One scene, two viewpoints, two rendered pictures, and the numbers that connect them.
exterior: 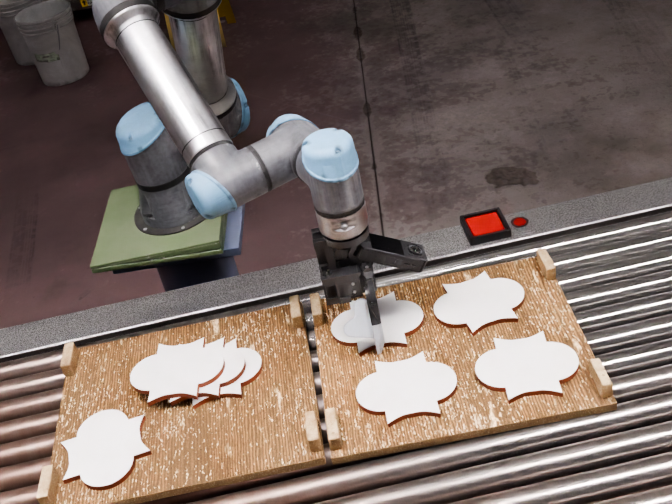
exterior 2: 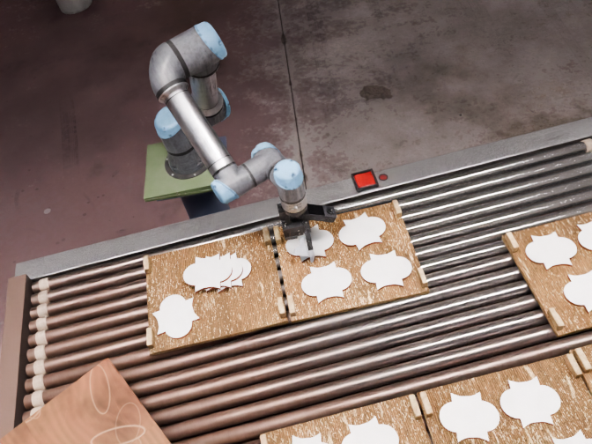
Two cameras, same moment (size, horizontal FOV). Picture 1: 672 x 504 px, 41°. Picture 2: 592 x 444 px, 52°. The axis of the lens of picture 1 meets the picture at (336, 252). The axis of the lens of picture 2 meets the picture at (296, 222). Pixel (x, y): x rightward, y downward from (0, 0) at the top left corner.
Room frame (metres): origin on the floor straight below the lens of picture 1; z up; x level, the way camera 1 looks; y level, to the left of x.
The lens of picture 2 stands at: (-0.04, 0.02, 2.46)
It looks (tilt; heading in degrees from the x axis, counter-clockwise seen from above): 51 degrees down; 358
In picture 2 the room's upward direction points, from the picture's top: 12 degrees counter-clockwise
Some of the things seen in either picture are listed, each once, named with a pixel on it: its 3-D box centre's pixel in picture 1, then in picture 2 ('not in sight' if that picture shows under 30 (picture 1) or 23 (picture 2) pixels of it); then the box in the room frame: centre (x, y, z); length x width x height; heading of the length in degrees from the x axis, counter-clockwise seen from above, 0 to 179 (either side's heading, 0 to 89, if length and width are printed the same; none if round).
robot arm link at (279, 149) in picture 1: (292, 151); (265, 164); (1.17, 0.03, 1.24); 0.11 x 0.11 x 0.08; 22
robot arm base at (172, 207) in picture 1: (169, 188); (184, 151); (1.62, 0.32, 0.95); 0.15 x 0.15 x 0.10
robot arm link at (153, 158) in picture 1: (153, 141); (175, 127); (1.62, 0.32, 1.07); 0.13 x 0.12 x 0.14; 112
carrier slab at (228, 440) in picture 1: (185, 401); (212, 288); (1.01, 0.28, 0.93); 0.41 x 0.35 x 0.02; 90
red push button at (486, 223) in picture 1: (485, 226); (365, 181); (1.30, -0.28, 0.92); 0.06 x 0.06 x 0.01; 1
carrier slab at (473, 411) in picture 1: (448, 350); (346, 259); (1.00, -0.14, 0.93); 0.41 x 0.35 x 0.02; 89
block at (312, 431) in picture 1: (312, 430); (281, 307); (0.88, 0.09, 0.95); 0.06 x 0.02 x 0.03; 0
